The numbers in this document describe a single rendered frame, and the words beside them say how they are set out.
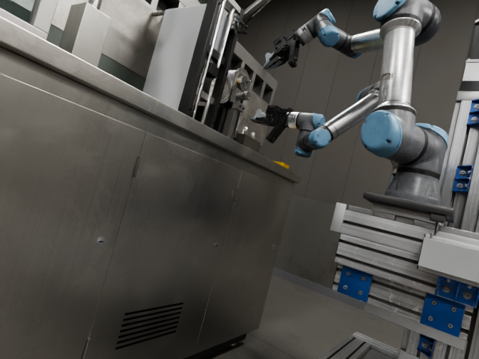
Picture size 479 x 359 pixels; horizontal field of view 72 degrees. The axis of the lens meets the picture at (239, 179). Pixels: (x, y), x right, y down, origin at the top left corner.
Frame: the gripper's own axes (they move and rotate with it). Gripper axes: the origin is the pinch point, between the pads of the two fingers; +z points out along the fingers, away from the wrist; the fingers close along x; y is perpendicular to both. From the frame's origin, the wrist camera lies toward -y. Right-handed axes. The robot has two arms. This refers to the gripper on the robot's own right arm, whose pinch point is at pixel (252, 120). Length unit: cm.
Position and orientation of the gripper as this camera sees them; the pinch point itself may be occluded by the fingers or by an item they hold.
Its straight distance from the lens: 164.1
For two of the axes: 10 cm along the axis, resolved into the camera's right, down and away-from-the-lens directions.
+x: -5.2, -1.8, -8.3
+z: -8.2, -1.8, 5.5
